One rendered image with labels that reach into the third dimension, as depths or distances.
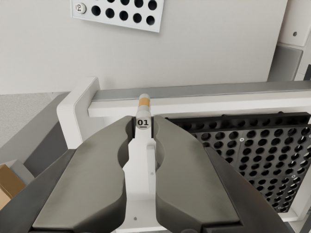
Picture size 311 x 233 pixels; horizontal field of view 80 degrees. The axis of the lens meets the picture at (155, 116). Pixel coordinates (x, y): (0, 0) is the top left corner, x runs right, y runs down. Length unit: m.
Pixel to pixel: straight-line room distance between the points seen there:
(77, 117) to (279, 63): 0.36
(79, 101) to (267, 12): 0.32
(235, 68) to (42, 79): 0.35
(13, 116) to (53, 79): 1.13
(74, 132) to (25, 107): 1.22
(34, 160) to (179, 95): 0.53
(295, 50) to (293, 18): 0.05
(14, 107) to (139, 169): 1.19
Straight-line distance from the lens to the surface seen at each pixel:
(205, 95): 0.25
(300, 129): 0.30
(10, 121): 1.53
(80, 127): 0.21
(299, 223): 0.48
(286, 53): 0.42
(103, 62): 0.35
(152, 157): 0.33
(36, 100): 1.37
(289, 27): 0.42
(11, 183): 0.55
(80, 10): 0.30
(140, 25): 0.30
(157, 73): 0.35
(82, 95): 0.22
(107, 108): 0.23
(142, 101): 0.16
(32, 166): 0.67
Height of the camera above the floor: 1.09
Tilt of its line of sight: 62 degrees down
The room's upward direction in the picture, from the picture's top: 174 degrees clockwise
